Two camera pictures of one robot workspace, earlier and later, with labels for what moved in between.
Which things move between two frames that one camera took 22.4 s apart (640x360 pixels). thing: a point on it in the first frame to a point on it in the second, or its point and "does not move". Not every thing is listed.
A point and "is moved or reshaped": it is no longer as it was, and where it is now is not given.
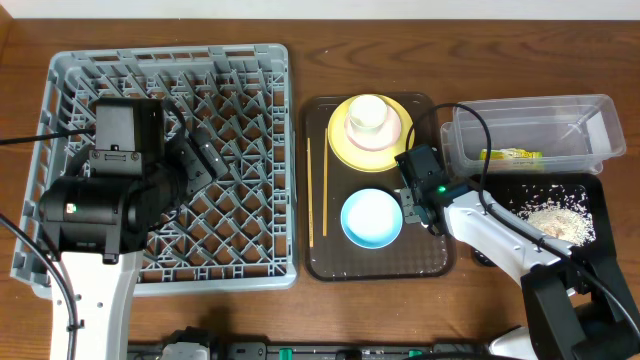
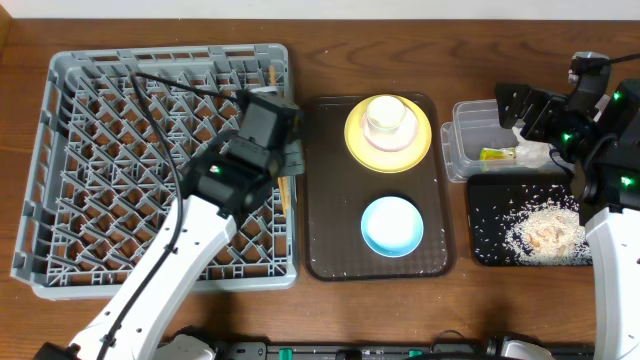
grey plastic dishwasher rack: x=239 y=235 does not move
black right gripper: x=408 y=203 to x=550 y=105
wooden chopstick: x=325 y=184 to x=283 y=184
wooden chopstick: x=310 y=205 to x=272 y=75
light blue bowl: x=371 y=218 is moved or reshaped
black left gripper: x=198 y=157 to x=293 y=157
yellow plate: x=372 y=161 to x=381 y=161
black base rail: x=198 y=343 does not move
